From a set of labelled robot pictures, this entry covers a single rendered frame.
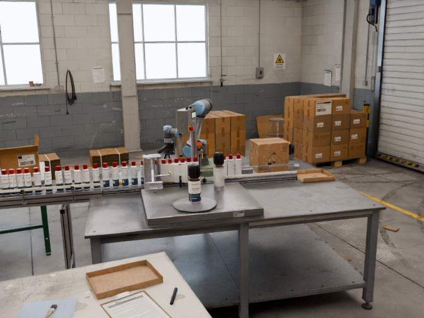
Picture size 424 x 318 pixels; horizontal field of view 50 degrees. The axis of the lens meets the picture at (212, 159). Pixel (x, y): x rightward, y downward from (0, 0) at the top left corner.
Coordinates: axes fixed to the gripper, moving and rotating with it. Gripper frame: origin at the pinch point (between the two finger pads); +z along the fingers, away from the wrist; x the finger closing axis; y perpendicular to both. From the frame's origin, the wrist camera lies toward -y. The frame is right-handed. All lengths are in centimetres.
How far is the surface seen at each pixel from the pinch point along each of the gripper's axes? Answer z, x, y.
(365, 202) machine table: 8, -157, 93
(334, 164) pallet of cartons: 84, 162, 362
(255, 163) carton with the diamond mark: -2, -50, 67
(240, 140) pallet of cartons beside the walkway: 43, 240, 228
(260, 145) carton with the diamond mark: -20, -56, 68
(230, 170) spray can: -5, -67, 30
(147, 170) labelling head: -13, -61, -41
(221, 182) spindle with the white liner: -3, -92, 7
